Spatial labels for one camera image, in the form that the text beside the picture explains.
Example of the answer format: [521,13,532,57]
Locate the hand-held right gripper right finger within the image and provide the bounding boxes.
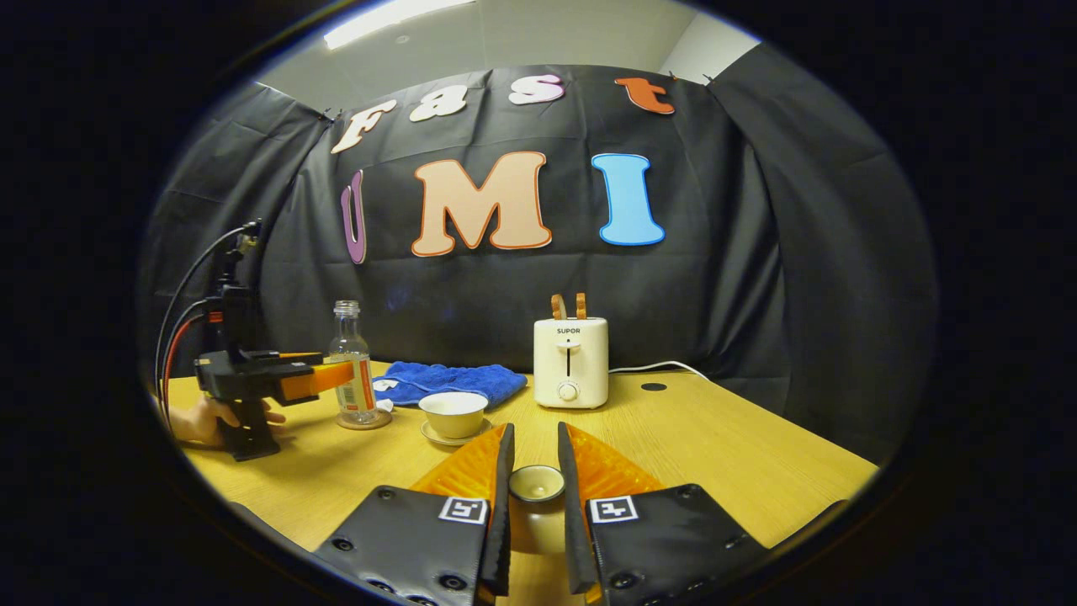
[557,421,768,606]

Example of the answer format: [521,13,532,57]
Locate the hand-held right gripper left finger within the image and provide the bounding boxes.
[310,423,516,606]

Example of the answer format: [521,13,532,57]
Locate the clear plastic water bottle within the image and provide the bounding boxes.
[328,300,379,424]

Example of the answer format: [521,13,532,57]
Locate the yellow-green teacup lid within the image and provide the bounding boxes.
[507,464,570,556]

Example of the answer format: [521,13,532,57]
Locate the yellow-green ceramic teacup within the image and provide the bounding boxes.
[418,391,489,439]

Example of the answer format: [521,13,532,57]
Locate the yellow-green ceramic saucer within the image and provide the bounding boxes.
[420,418,493,447]

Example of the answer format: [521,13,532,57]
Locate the blue towel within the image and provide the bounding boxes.
[370,361,528,411]

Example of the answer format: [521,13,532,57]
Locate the white toaster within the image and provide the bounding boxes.
[533,316,609,410]

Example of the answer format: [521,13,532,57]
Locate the red cable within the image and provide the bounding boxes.
[162,313,221,413]

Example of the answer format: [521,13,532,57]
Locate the short black cable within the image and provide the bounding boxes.
[157,299,221,396]

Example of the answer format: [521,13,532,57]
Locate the long black cable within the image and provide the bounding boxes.
[154,221,257,405]

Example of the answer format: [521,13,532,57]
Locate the white toaster power cable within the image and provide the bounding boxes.
[607,360,712,382]

